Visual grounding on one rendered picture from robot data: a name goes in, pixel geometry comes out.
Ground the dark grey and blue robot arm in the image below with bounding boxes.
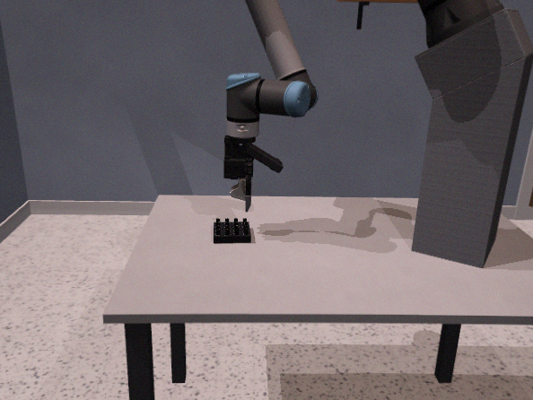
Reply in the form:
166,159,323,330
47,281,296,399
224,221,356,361
226,0,504,173

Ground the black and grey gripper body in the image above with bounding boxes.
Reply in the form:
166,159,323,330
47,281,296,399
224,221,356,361
223,135,256,179

